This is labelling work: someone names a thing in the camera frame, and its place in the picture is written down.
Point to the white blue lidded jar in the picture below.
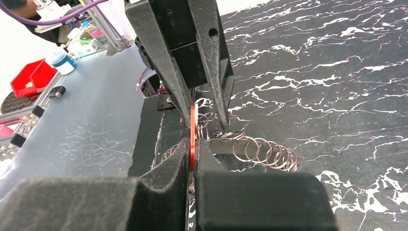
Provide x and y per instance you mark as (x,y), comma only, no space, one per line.
(62,62)

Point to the red key tag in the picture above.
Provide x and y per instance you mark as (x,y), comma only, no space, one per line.
(192,138)

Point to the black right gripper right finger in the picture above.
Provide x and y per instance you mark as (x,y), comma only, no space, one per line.
(257,201)

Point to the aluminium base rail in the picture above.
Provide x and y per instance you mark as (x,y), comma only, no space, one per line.
(25,119)

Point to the red plastic bin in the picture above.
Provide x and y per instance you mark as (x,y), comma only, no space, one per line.
(32,79)

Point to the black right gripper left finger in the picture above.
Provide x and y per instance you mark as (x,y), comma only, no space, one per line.
(155,201)

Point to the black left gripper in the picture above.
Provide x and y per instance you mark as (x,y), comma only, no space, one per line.
(183,42)

